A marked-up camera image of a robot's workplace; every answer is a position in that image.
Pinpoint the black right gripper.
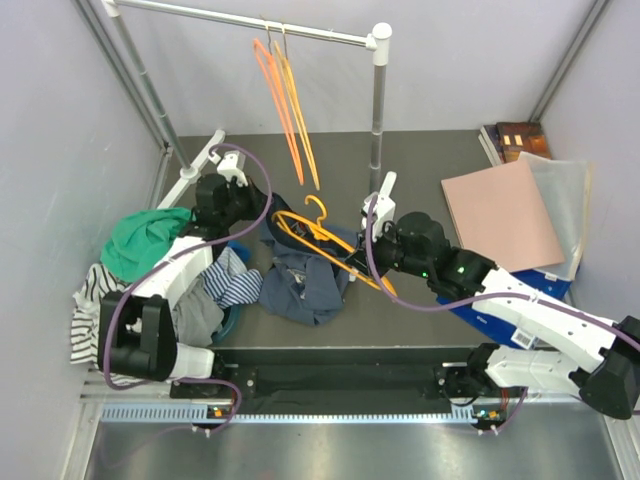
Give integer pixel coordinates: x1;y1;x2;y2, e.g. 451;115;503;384
346;220;432;280

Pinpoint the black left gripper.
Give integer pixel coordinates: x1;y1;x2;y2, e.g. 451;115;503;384
219;175;272;226

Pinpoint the yellow orange plastic hanger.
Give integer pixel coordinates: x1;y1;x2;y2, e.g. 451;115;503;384
271;195;397;297

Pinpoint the navy blue tank top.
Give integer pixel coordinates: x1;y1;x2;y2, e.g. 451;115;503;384
259;194;350;326

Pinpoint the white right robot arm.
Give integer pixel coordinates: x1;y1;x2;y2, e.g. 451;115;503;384
348;203;639;420

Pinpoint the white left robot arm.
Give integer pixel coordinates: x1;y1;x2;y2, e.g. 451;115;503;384
97;143;273;397

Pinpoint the orange velvet hanger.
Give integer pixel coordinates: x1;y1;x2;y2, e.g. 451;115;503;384
252;38;304;186

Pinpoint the tan yellow velvet hanger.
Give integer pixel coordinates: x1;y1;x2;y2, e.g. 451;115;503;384
274;26;321;191

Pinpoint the blue white striped shirt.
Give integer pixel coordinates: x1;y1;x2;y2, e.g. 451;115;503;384
200;247;263;309

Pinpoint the pink folder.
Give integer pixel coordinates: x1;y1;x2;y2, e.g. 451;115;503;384
441;160;565;272

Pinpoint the green garment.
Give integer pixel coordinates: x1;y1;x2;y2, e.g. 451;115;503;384
100;207;192;283

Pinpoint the blue laundry basin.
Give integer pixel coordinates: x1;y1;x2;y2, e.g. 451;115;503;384
211;305;243;344

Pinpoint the grey white garment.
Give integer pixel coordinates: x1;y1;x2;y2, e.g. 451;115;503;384
171;278;224;348

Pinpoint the blue clipboard folder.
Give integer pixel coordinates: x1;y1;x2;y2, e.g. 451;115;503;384
450;269;571;349

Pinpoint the brown book stack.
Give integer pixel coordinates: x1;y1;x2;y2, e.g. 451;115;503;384
478;122;552;166

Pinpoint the translucent plastic folder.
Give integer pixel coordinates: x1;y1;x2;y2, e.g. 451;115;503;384
518;152;593;282

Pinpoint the black white striped shirt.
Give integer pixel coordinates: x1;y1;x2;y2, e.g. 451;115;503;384
70;263;128;368

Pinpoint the silver white clothes rack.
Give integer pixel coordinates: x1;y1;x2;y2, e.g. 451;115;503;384
102;1;392;191

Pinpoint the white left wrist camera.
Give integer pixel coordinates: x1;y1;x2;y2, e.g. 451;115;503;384
208;150;248;187

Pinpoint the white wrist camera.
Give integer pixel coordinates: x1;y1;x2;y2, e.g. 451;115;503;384
208;150;248;187
361;194;396;241

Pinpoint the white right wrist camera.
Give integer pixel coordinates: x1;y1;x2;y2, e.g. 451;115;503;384
361;194;396;241

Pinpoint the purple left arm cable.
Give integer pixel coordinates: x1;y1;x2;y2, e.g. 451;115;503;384
102;143;274;390

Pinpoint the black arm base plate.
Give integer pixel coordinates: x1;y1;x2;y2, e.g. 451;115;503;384
169;346;526;414

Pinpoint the grey slotted cable duct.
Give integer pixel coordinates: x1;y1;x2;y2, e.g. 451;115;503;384
101;403;478;425

